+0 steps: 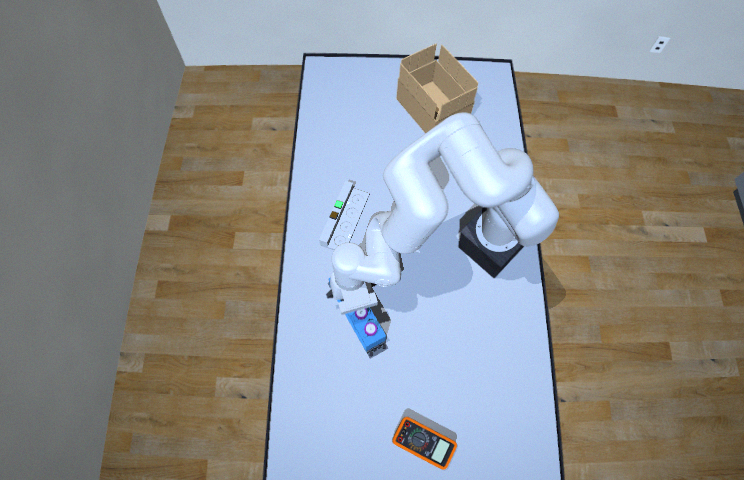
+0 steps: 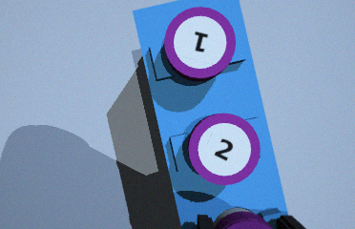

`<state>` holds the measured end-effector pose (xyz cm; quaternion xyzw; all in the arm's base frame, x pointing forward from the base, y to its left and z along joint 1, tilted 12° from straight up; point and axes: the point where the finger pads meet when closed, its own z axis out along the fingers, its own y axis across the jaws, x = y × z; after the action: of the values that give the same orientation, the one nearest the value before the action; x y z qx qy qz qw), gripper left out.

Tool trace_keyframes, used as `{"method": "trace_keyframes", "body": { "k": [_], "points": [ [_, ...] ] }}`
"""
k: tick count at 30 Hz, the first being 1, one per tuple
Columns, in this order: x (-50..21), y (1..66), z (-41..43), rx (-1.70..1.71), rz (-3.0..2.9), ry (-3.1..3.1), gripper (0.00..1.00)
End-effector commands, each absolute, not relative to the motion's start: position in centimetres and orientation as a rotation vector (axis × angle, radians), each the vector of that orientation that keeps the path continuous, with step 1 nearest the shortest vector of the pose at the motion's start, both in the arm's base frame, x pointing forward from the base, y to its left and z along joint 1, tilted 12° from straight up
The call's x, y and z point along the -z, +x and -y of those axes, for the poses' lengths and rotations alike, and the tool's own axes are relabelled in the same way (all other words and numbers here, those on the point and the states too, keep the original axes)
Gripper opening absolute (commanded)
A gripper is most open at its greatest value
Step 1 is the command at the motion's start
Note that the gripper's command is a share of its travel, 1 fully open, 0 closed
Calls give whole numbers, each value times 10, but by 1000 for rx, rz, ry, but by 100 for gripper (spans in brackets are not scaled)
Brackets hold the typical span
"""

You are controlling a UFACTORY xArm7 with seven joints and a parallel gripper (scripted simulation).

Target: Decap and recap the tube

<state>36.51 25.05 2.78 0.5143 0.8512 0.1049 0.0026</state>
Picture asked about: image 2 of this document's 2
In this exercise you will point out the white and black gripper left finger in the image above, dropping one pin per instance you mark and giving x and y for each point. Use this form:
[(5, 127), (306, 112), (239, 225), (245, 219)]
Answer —
[(205, 223)]

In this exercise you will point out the blue tube rack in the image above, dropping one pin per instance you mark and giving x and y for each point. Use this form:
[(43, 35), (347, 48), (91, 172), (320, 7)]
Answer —
[(180, 104)]

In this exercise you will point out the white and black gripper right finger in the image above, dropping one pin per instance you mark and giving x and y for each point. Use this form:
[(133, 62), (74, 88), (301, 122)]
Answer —
[(288, 222)]

